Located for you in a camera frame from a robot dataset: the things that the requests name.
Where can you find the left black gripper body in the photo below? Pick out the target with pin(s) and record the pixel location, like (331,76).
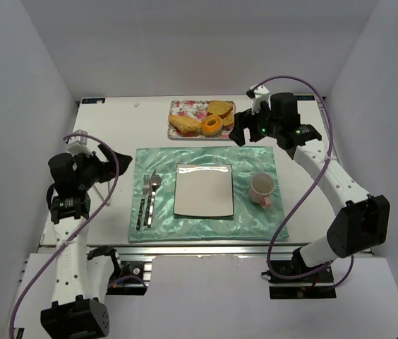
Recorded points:
(102,168)

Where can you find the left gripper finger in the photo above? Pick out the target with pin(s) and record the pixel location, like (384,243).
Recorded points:
(106,151)
(121,163)

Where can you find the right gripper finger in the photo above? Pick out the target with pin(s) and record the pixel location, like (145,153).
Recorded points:
(256,128)
(241,123)

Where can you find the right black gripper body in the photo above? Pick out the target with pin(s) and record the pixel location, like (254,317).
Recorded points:
(249,124)

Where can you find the metal serving tongs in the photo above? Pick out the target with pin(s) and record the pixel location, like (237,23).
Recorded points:
(102,190)

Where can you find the long yellow bread loaf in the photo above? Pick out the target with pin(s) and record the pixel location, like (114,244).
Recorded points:
(185,124)

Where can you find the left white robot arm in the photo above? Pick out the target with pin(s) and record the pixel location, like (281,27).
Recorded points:
(82,275)

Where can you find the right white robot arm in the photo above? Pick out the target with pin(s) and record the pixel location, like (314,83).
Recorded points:
(361,219)

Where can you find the small brown bread slice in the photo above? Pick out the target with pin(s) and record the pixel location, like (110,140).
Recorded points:
(228,121)

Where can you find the large brown bread slice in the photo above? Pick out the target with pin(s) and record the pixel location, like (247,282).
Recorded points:
(220,108)

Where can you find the metal spoon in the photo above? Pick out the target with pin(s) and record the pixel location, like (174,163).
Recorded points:
(155,184)

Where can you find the floral rectangular tray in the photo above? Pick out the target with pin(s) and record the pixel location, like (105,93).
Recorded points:
(196,109)

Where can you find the pink mug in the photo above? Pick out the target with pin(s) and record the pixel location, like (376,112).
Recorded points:
(261,187)

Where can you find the white square plate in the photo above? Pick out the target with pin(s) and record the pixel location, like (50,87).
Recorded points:
(204,191)

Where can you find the green satin placemat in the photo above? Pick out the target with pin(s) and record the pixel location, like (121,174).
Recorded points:
(249,222)

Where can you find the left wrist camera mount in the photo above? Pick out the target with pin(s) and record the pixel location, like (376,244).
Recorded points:
(78,144)

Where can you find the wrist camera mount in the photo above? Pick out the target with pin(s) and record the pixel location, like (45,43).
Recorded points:
(78,144)
(258,94)

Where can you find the fork with dark handle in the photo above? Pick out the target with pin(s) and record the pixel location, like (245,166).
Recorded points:
(146,186)

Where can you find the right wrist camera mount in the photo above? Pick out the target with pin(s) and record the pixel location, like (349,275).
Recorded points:
(258,94)

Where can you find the orange ring donut bread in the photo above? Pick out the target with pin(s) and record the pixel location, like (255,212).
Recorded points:
(211,125)

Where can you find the aluminium frame rail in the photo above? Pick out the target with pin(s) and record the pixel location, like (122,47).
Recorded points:
(213,249)

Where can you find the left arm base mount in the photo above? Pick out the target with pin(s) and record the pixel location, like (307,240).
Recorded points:
(128,275)

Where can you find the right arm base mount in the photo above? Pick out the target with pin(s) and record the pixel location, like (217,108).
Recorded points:
(319,285)

